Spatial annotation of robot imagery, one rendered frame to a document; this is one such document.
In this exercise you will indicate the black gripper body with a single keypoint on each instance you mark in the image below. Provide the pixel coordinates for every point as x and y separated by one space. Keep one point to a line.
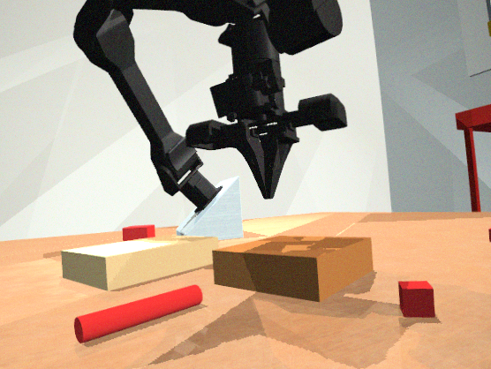
325 112

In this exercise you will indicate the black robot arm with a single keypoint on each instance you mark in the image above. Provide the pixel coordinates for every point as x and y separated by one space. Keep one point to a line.
102 31

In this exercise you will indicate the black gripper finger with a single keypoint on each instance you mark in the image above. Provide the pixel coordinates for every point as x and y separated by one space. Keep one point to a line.
254 156
276 147

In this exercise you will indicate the red cylinder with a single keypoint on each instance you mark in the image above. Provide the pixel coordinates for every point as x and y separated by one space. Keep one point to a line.
117 318

